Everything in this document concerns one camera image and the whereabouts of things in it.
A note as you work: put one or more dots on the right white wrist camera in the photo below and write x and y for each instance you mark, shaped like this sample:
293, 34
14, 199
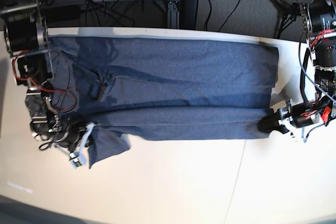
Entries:
77, 159

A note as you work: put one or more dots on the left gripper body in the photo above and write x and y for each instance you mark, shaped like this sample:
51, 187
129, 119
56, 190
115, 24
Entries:
292, 118

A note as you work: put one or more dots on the aluminium table leg profile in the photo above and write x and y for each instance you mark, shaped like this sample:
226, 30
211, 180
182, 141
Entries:
173, 14

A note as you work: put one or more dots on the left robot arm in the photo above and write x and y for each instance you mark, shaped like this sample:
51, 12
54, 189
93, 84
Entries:
317, 75

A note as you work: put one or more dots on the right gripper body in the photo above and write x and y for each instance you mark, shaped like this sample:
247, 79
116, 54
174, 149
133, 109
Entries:
71, 137

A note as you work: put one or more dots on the blue grey T-shirt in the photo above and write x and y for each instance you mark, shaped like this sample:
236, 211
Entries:
163, 89

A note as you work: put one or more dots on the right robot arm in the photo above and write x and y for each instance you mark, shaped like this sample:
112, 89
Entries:
26, 40

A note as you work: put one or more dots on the black power adapter brick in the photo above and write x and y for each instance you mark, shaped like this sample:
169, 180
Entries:
188, 14

